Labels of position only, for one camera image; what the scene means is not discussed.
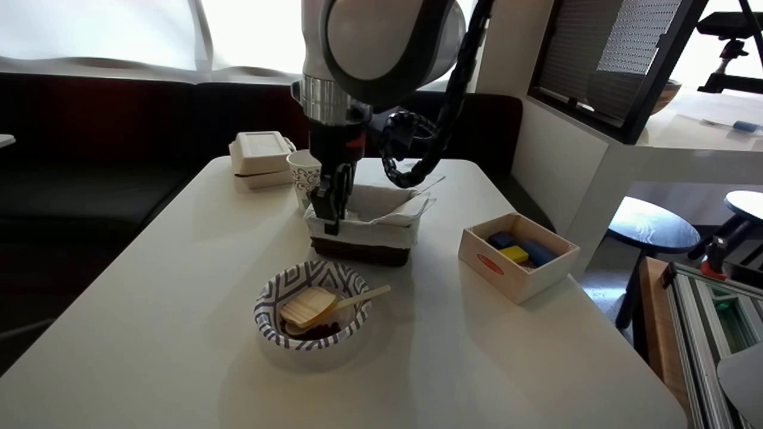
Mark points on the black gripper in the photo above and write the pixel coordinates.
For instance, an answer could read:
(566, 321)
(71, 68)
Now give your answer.
(336, 143)

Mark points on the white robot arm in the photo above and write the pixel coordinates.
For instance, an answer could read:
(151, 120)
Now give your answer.
(373, 47)

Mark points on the round white side table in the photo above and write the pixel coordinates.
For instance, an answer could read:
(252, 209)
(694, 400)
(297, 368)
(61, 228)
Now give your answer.
(749, 202)

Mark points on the black computer monitor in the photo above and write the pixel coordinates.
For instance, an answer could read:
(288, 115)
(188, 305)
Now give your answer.
(588, 63)

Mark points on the blue toy block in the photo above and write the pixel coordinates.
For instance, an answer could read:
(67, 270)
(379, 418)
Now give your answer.
(501, 239)
(539, 253)

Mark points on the white takeout container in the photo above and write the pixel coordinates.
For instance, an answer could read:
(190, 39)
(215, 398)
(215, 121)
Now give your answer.
(266, 178)
(258, 151)

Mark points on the aluminium frame rig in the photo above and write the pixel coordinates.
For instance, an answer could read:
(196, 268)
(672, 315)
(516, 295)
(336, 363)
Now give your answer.
(699, 342)

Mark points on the yellow toy block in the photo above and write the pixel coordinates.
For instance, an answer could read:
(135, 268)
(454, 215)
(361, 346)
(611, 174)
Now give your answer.
(516, 253)

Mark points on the round grey stool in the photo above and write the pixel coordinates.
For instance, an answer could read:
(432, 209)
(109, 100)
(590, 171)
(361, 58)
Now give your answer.
(652, 225)

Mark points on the black and white fabric basket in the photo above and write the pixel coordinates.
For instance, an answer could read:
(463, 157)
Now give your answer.
(373, 233)

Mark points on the black white patterned bowl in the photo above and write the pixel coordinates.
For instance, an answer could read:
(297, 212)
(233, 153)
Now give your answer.
(311, 348)

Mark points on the black camera stand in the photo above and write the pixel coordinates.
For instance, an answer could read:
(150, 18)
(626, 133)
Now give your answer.
(731, 47)

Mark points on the wooden spoon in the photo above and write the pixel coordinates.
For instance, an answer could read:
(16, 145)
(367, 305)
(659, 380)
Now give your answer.
(361, 295)

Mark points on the white desk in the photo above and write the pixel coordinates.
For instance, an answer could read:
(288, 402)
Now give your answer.
(563, 166)

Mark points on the wooden board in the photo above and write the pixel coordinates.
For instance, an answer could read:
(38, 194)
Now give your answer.
(657, 317)

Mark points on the black sofa bench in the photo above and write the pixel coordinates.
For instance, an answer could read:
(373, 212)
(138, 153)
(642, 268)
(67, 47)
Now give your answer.
(104, 143)

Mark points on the open wooden box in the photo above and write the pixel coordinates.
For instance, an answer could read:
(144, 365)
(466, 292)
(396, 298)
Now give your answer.
(508, 277)

